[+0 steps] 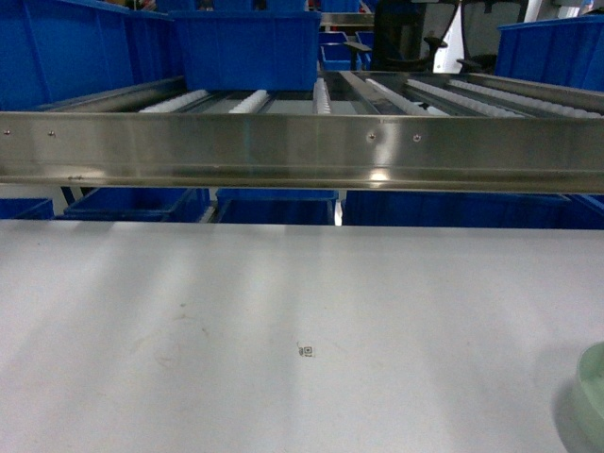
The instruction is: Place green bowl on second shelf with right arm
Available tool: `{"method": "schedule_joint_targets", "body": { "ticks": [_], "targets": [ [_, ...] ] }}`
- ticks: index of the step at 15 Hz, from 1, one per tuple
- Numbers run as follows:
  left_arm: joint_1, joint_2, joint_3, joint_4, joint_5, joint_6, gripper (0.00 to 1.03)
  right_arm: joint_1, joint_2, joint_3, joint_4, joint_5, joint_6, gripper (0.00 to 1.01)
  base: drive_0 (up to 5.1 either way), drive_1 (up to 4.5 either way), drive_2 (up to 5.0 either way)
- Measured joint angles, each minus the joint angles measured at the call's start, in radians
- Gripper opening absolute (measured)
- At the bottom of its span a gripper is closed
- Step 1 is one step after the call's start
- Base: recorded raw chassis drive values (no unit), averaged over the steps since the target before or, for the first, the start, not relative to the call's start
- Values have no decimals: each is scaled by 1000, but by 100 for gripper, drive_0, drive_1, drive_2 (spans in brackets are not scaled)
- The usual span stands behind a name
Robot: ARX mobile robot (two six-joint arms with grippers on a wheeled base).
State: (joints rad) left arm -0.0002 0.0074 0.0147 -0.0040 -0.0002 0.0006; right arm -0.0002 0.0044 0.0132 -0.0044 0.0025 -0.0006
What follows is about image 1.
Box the pale green bowl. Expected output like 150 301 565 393
576 340 604 449

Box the white roller track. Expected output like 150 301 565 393
140 90 210 113
228 90 270 114
313 77 331 115

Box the blue bin centre on shelf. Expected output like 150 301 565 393
169 10 321 92

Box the blue bin on shelf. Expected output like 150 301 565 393
495 14 603 92
169 10 321 92

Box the blue bin right on shelf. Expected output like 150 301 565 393
495 14 603 92

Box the blue bin lower centre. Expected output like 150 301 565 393
216 188 339 226

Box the blue bin lower right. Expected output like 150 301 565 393
343 191 603 230

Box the blue bin lower left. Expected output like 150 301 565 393
57 188 210 223

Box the black office chair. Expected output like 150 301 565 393
344 0 496 74

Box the large blue bin left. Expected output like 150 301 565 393
1 1 183 111

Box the stainless steel shelf rail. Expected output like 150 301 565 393
1 112 603 193

